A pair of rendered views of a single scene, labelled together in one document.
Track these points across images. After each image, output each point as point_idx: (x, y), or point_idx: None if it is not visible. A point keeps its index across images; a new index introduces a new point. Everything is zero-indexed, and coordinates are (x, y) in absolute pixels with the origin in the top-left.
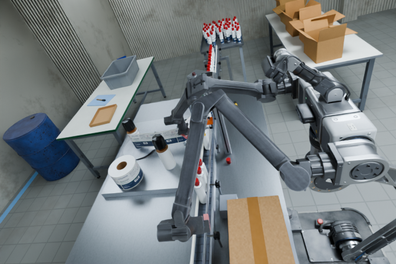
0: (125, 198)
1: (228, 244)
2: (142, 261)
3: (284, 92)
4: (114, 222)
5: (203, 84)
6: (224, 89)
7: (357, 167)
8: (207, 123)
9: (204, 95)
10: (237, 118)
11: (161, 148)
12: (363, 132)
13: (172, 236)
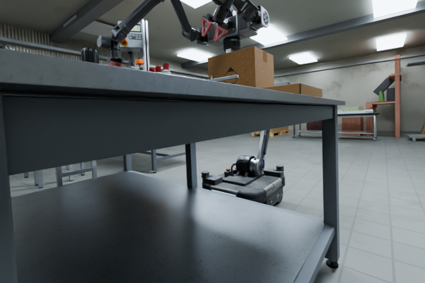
0: None
1: (238, 50)
2: None
3: (200, 35)
4: None
5: None
6: (180, 2)
7: (264, 12)
8: (140, 61)
9: (136, 37)
10: None
11: (96, 62)
12: None
13: None
